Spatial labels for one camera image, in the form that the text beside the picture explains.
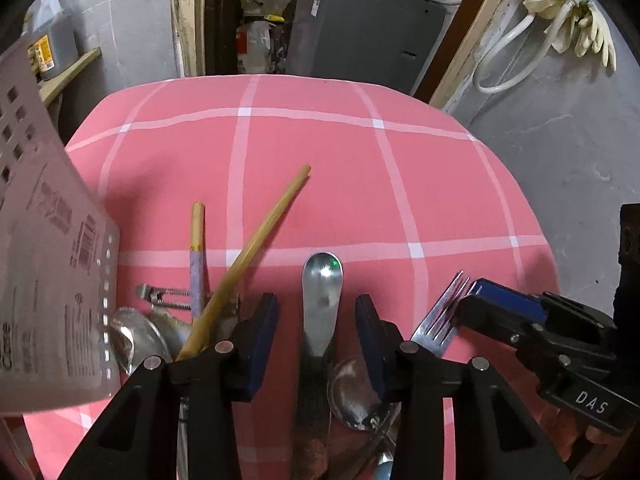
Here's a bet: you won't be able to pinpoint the beige counter top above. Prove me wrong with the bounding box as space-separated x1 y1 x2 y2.
38 47 102 107

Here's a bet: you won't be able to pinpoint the plain bamboo chopstick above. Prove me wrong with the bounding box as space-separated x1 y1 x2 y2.
177 165 311 361

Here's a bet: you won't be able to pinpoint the purple handled bamboo chopstick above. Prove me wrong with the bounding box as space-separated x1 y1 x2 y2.
190 202 205 318

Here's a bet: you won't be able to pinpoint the black camera box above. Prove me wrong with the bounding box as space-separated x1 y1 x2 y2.
618 203 640 282

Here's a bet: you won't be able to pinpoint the dark grey cabinet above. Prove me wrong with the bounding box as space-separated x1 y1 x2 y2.
285 0 446 94

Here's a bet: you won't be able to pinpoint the small steel spoon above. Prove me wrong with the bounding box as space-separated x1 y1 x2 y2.
326 356 390 431

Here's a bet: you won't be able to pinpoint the large soy sauce jug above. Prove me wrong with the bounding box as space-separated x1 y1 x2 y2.
23 0 79 80

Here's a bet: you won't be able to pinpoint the metal vegetable peeler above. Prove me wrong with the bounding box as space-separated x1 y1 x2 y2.
136 284 240 354

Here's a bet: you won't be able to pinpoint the steel spoon with dark handle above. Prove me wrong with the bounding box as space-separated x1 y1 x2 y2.
291 252 344 479

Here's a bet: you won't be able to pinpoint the steel fork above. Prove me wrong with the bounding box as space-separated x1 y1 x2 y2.
410 271 470 358

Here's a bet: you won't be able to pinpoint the large steel spoon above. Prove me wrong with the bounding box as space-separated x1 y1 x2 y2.
108 308 172 376

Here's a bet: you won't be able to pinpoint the cream rubber gloves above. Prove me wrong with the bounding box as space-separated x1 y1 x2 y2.
524 0 617 73

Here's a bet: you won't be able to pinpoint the white hose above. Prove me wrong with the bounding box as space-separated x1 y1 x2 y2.
472 1 576 96

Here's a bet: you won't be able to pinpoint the translucent plastic utensil case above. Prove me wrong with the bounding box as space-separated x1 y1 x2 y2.
0 39 119 415

